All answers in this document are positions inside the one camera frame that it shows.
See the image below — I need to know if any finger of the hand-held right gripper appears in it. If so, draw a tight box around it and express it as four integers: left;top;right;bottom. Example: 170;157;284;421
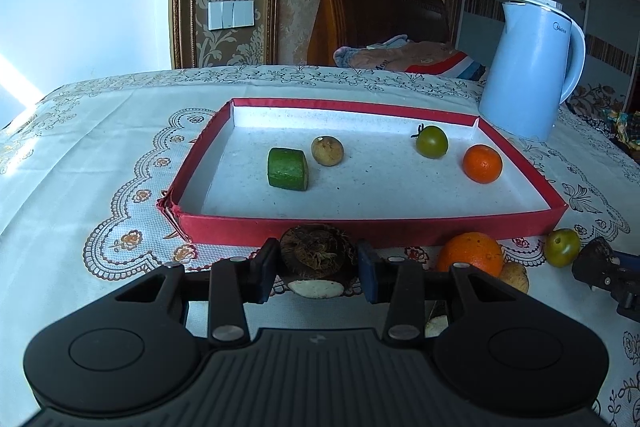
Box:
571;237;640;324

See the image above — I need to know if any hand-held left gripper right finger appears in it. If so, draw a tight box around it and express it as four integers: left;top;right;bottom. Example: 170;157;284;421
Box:
356;241;528;349

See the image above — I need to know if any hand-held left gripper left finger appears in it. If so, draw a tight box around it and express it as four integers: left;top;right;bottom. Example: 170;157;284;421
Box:
112;237;281;349

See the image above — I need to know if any red cardboard box tray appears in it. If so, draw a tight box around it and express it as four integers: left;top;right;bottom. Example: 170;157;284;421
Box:
157;97;569;248

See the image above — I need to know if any green cucumber piece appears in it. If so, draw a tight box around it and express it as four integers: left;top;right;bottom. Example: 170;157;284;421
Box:
266;147;310;192

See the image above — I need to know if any round yellow-brown fruit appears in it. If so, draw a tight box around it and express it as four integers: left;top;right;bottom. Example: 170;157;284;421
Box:
311;135;345;166

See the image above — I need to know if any green tomato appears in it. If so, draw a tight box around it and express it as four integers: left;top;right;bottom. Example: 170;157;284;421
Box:
544;228;582;268
411;124;449;159

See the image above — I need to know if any small orange mandarin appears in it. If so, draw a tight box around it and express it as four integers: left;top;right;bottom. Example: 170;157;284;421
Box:
462;144;503;184

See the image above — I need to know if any small pale yellow-brown fruit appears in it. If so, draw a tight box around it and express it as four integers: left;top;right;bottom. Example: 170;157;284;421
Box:
499;261;530;295

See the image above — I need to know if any large orange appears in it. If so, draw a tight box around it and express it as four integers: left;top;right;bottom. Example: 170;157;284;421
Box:
436;232;504;278

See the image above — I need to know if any floral bedding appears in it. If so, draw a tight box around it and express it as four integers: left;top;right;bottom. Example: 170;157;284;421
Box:
567;84;640;148

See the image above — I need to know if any light blue electric kettle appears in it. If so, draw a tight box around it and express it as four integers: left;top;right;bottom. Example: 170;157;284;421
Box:
477;0;587;142

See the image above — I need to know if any striped folded blanket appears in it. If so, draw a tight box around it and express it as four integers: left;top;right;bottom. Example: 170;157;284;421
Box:
334;35;488;82

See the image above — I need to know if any brown wooden headboard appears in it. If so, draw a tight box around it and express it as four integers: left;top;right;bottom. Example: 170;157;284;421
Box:
306;0;451;68

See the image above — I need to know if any white wall light switch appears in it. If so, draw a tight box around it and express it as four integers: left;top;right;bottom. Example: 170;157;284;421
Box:
207;0;256;31

